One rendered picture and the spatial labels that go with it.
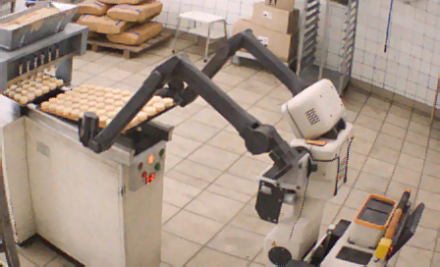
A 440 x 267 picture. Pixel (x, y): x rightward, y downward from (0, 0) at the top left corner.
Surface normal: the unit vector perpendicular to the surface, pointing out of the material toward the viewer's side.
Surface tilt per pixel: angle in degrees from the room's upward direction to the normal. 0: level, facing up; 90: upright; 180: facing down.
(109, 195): 90
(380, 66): 90
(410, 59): 90
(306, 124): 90
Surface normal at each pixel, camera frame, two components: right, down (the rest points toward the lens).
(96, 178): -0.48, 0.30
